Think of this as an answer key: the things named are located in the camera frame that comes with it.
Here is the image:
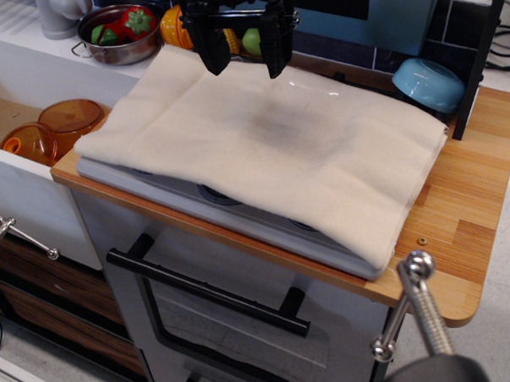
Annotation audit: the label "light blue bowl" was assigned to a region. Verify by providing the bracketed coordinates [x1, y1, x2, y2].
[392, 57, 466, 114]

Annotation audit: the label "grey toy stovetop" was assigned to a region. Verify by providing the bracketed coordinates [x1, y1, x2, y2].
[76, 158, 384, 280]

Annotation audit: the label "red toy strawberry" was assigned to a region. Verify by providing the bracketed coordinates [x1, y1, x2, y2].
[120, 6, 158, 41]

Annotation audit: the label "grey faucet base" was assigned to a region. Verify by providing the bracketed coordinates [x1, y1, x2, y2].
[35, 0, 93, 40]

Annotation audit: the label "white toy oven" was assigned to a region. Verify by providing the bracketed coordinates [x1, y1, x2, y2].
[75, 193, 388, 382]

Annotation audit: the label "wooden drawer unit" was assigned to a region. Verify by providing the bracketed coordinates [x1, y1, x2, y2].
[0, 237, 149, 382]

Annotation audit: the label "left metal clamp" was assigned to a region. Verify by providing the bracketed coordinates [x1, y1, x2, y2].
[0, 216, 61, 261]

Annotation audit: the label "metal clamp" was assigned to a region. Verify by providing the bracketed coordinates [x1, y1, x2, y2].
[0, 216, 61, 261]
[371, 250, 490, 382]

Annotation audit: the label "yellow toy corn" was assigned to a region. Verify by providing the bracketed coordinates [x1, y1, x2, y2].
[223, 28, 240, 55]

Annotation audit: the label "light blue toy microwave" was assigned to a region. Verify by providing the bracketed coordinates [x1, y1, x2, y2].
[293, 0, 437, 65]

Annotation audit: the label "green toy apple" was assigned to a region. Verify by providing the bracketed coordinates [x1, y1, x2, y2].
[242, 28, 261, 57]

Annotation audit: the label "black metal post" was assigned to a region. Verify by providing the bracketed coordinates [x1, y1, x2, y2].
[452, 0, 505, 140]

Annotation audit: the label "black oven door handle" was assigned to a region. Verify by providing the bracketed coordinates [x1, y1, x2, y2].
[107, 234, 310, 338]

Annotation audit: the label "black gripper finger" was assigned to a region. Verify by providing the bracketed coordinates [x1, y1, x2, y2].
[260, 13, 293, 79]
[190, 17, 231, 76]

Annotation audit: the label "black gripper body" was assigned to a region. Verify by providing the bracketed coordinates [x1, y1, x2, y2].
[176, 0, 300, 35]

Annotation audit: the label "orange plastic lid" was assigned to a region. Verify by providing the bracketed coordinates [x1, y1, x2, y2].
[38, 99, 104, 134]

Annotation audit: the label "white toy sink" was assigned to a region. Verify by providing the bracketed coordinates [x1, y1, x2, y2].
[0, 0, 149, 270]

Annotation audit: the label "cream cloth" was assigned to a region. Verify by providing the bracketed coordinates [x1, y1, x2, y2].
[74, 45, 447, 269]

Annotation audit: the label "orange toy fruit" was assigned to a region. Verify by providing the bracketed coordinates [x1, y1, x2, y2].
[160, 5, 194, 50]

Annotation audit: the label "green toy pepper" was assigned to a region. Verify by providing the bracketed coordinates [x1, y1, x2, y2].
[90, 24, 118, 46]

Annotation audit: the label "right metal clamp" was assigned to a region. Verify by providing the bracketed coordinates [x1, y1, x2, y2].
[371, 250, 490, 382]

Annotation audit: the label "black cables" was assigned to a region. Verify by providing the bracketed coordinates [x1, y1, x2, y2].
[449, 0, 510, 74]

